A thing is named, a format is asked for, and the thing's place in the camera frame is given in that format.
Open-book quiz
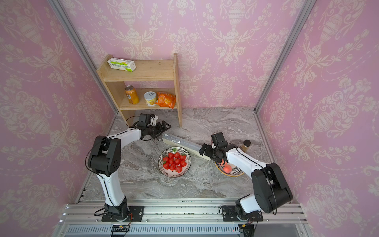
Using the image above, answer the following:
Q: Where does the striped plate of peaches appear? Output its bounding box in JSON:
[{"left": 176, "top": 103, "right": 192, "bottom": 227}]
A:
[{"left": 215, "top": 163, "right": 244, "bottom": 177}]

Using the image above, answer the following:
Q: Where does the patterned plate of strawberries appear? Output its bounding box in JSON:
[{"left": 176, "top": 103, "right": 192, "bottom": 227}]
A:
[{"left": 158, "top": 147, "right": 191, "bottom": 178}]

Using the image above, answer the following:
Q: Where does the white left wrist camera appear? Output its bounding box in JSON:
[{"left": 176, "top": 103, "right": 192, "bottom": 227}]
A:
[{"left": 148, "top": 114, "right": 158, "bottom": 126}]

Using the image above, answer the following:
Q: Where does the brown spice jar black lid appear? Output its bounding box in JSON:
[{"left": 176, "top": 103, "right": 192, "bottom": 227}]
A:
[{"left": 241, "top": 139, "right": 251, "bottom": 153}]

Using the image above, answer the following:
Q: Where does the white yellow snack cup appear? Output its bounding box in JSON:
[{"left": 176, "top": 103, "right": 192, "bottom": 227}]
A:
[{"left": 144, "top": 91, "right": 157, "bottom": 107}]

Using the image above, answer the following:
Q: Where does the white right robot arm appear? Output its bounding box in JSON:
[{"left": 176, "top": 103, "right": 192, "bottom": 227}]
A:
[{"left": 199, "top": 132, "right": 293, "bottom": 220}]

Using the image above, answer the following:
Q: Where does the right aluminium corner post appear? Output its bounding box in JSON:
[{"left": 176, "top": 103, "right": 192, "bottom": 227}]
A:
[{"left": 254, "top": 0, "right": 316, "bottom": 114}]

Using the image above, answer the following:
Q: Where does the wooden two-tier shelf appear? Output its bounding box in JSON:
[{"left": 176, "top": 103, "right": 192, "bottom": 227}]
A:
[{"left": 97, "top": 53, "right": 182, "bottom": 126}]

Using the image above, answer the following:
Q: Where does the orange drink can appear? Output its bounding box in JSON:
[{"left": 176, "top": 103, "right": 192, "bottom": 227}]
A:
[{"left": 125, "top": 85, "right": 140, "bottom": 105}]

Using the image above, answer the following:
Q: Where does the white green carton box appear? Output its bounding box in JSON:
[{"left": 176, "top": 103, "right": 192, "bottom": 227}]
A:
[{"left": 108, "top": 58, "right": 136, "bottom": 72}]

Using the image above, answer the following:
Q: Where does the orange chip bag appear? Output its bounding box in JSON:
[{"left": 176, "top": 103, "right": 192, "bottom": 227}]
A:
[{"left": 155, "top": 92, "right": 176, "bottom": 109}]

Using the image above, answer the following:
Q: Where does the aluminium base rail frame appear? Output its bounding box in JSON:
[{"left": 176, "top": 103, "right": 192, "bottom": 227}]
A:
[{"left": 54, "top": 198, "right": 311, "bottom": 237}]

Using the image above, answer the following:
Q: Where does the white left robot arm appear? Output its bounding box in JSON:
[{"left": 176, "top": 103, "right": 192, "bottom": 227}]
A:
[{"left": 85, "top": 114, "right": 172, "bottom": 222}]

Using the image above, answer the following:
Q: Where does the cream plastic wrap dispenser box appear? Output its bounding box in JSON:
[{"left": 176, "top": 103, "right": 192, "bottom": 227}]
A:
[{"left": 162, "top": 133, "right": 211, "bottom": 161}]

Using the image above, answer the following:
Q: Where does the aluminium corner post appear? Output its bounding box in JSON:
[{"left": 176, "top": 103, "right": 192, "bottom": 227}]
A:
[
  {"left": 47, "top": 0, "right": 118, "bottom": 115},
  {"left": 254, "top": 0, "right": 316, "bottom": 114}
]

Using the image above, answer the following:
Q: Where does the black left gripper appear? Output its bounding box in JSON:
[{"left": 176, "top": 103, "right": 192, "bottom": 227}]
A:
[{"left": 146, "top": 120, "right": 171, "bottom": 138}]

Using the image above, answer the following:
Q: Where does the left aluminium corner post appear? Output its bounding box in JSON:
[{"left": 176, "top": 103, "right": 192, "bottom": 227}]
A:
[{"left": 47, "top": 0, "right": 118, "bottom": 115}]

